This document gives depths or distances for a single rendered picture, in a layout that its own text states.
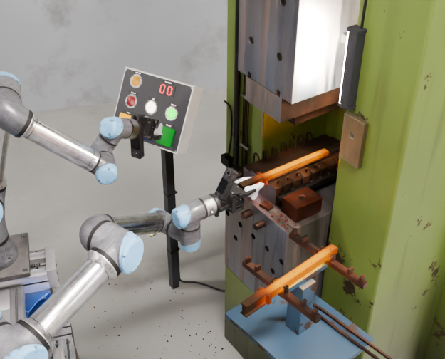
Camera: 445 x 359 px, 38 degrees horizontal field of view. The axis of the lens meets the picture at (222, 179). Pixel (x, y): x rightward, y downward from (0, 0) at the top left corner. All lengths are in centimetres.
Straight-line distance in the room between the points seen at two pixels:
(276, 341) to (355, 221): 50
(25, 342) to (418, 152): 127
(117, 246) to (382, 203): 86
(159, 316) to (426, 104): 180
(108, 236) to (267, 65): 76
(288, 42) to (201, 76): 301
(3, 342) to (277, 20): 122
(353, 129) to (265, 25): 44
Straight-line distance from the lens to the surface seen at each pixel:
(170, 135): 259
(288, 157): 251
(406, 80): 191
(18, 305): 237
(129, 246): 192
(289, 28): 202
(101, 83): 489
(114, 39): 476
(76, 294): 189
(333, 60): 215
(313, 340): 218
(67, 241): 370
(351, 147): 213
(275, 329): 219
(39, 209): 397
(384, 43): 194
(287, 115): 219
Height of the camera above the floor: 239
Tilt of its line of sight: 36 degrees down
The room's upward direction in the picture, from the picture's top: straight up
